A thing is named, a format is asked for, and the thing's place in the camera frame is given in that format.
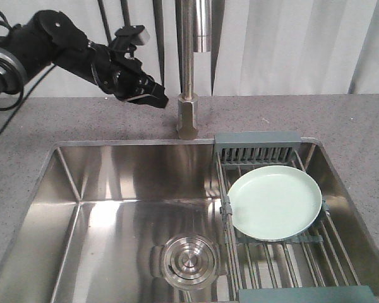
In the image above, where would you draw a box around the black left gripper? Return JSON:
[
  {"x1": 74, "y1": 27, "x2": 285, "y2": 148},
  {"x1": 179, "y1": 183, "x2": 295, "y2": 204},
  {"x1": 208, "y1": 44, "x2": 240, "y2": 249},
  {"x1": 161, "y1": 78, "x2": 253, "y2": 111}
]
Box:
[{"x1": 88, "y1": 42, "x2": 168, "y2": 109}]

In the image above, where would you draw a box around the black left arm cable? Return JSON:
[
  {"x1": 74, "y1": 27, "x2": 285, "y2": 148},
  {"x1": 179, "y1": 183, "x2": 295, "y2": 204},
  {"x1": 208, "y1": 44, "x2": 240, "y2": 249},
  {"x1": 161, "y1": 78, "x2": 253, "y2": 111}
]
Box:
[{"x1": 0, "y1": 8, "x2": 56, "y2": 149}]

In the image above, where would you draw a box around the stainless steel sink basin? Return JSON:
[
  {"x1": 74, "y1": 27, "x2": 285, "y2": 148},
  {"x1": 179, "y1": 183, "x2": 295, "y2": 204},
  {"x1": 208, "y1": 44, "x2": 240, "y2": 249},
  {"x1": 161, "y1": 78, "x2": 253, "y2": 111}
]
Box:
[{"x1": 0, "y1": 139, "x2": 371, "y2": 302}]

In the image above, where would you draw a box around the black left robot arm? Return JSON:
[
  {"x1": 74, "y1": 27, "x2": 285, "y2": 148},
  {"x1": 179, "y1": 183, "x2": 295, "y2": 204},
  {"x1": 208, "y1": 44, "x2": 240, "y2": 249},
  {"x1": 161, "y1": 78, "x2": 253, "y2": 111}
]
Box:
[{"x1": 0, "y1": 10, "x2": 168, "y2": 110}]

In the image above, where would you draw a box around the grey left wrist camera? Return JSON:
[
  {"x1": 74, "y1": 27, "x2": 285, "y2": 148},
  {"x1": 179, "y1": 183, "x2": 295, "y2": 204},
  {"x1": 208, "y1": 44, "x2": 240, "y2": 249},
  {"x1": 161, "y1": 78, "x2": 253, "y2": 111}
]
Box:
[{"x1": 112, "y1": 25, "x2": 150, "y2": 53}]

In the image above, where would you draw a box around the white pleated curtain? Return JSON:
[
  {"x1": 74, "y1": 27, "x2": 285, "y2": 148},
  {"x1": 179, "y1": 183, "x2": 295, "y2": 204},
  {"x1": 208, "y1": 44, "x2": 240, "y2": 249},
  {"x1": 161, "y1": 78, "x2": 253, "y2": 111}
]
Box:
[{"x1": 0, "y1": 1, "x2": 379, "y2": 97}]

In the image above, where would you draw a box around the stainless steel kitchen faucet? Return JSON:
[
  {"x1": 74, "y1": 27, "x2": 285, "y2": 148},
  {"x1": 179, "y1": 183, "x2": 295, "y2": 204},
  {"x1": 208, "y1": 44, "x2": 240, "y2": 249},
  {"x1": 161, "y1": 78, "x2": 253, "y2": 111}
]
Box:
[{"x1": 177, "y1": 1, "x2": 212, "y2": 140}]

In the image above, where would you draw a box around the round steel sink drain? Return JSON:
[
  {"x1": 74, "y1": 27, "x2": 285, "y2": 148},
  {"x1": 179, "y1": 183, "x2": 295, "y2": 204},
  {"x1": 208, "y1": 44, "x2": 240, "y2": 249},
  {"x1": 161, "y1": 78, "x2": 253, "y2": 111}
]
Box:
[{"x1": 159, "y1": 234, "x2": 220, "y2": 291}]

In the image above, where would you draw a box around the light green round plate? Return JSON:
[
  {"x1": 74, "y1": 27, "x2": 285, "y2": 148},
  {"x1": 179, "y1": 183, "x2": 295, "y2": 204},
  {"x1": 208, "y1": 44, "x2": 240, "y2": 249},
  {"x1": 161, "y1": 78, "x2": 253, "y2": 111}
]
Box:
[{"x1": 228, "y1": 165, "x2": 322, "y2": 242}]

